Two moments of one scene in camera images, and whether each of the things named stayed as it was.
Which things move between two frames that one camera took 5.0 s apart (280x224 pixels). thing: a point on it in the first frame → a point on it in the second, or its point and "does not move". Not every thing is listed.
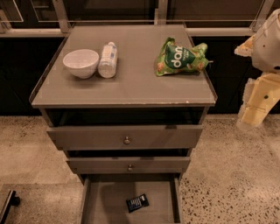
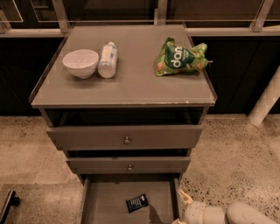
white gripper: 267,49 → 193,212
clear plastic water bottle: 108,66 does not move
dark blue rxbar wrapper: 136,203 does not move
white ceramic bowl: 81,62 does not move
